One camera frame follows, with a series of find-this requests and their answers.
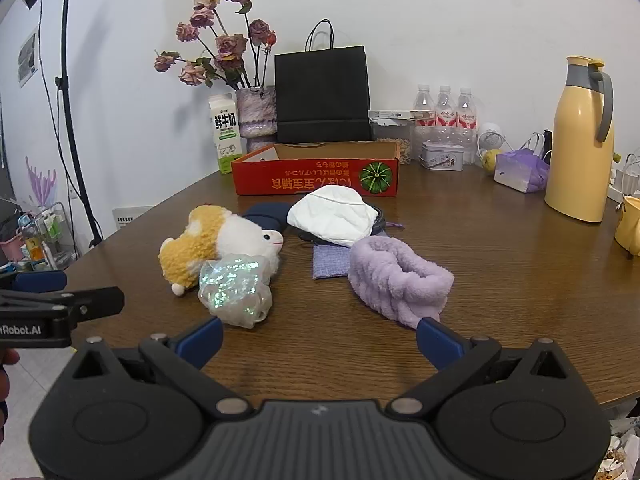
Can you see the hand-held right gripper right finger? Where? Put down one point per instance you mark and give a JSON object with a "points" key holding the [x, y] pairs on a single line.
{"points": [[440, 342]]}

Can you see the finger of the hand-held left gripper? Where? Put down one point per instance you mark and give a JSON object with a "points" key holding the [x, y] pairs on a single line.
{"points": [[97, 302], [42, 279]]}

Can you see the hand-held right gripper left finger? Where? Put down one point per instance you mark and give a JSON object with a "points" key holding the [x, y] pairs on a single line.
{"points": [[202, 340]]}

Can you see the iridescent crinkled ball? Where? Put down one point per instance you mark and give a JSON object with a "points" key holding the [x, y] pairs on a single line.
{"points": [[232, 290]]}

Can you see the fluffy lavender headband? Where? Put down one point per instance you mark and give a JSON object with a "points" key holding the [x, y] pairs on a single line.
{"points": [[395, 280]]}

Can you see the yellow white plush toy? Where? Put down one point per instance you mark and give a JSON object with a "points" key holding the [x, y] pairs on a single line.
{"points": [[200, 240]]}

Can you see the purple linen pouch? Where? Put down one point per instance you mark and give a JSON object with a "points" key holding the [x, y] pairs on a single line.
{"points": [[330, 262]]}

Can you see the navy blue pouch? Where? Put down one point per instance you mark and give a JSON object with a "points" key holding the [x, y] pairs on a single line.
{"points": [[267, 212]]}

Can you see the white face mask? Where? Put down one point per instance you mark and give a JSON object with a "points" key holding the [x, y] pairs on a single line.
{"points": [[332, 212]]}

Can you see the red cardboard box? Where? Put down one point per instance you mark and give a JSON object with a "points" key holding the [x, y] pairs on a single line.
{"points": [[310, 175]]}

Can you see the person's left hand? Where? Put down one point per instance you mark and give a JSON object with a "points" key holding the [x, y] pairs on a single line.
{"points": [[7, 358]]}

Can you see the white flat box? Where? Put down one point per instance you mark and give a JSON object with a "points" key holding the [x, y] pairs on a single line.
{"points": [[125, 216]]}

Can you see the purple plastic rack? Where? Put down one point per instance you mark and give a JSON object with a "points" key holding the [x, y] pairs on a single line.
{"points": [[41, 182]]}

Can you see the pale printed tin box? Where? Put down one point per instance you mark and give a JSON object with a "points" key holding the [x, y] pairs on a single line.
{"points": [[442, 157]]}

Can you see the purple tissue pack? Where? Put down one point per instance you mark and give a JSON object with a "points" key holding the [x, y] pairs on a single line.
{"points": [[520, 172]]}

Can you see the yellow green pear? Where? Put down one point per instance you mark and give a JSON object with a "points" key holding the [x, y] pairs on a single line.
{"points": [[491, 159]]}

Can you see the black light stand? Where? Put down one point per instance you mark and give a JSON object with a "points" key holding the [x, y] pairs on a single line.
{"points": [[67, 85]]}

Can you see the clear food container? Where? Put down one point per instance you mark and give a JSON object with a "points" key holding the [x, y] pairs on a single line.
{"points": [[392, 145]]}

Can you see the white green milk carton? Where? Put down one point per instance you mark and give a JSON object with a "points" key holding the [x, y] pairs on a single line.
{"points": [[225, 130]]}

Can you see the small white fan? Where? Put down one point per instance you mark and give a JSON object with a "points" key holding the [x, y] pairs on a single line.
{"points": [[490, 132]]}

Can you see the printed snack bag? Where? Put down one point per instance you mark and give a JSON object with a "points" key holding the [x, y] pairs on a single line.
{"points": [[622, 460]]}

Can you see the yellow cup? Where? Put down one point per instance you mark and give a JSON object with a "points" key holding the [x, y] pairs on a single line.
{"points": [[630, 230]]}

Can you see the black charger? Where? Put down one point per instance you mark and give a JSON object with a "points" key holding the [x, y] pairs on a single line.
{"points": [[548, 146]]}

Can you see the yellow thermos jug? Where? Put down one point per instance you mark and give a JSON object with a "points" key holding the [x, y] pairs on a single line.
{"points": [[575, 160]]}

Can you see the flat white red carton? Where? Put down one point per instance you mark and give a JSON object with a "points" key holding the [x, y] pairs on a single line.
{"points": [[400, 114]]}

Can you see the clear water bottle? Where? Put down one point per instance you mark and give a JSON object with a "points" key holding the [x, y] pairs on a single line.
{"points": [[424, 102], [445, 105], [466, 110]]}

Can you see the purple mottled vase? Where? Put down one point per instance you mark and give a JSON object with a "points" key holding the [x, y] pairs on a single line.
{"points": [[255, 110]]}

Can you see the black paper bag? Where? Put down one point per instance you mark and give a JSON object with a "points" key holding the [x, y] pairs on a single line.
{"points": [[322, 90]]}

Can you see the dried pink rose bouquet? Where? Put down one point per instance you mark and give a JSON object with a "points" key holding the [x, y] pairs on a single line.
{"points": [[232, 45]]}

